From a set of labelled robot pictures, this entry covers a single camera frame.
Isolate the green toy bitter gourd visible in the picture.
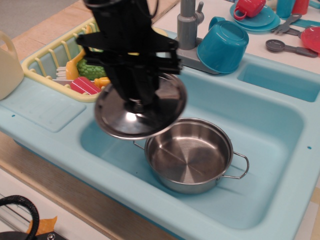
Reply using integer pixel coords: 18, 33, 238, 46
76, 59, 107, 81

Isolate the black metal base plate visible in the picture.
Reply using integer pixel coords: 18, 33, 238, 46
0, 231, 66, 240

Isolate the orange toy carrot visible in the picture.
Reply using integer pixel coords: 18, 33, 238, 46
94, 76, 111, 89

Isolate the black braided cable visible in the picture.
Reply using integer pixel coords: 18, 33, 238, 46
0, 195, 40, 240

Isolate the grey toy fork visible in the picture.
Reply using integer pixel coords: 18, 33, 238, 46
271, 13, 302, 34

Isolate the teal upside-down toy pot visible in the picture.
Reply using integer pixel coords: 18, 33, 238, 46
196, 17, 249, 74

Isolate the cream plastic jug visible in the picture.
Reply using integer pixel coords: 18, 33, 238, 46
0, 31, 24, 100

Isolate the grey toy spoon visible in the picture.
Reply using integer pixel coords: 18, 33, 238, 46
265, 39, 319, 58

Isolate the yellow dish drying rack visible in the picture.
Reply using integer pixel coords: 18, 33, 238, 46
21, 16, 169, 103

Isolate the orange tape piece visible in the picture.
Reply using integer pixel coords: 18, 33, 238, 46
35, 216, 58, 236

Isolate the round steel pot lid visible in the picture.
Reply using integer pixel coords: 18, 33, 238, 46
94, 73, 188, 140

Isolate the grey toy faucet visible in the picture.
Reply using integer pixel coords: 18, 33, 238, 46
176, 0, 218, 75

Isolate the steel pot with handles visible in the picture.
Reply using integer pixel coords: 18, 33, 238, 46
133, 117, 250, 195

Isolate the light blue toy sink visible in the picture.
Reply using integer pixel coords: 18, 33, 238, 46
0, 54, 320, 240

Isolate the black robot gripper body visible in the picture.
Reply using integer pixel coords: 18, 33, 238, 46
76, 0, 181, 74

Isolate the red striped toy food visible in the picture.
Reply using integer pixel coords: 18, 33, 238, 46
70, 76, 101, 95

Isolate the teal toy cup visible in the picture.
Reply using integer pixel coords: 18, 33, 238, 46
276, 0, 296, 18

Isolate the red toy tumbler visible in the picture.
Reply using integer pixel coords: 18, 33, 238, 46
291, 0, 310, 15

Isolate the red toy cup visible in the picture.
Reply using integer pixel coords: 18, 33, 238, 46
233, 0, 266, 21

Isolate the teal toy plate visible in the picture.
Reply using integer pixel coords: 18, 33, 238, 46
229, 4, 281, 32

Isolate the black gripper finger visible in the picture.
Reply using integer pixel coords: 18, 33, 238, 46
133, 68, 159, 106
104, 65, 137, 101

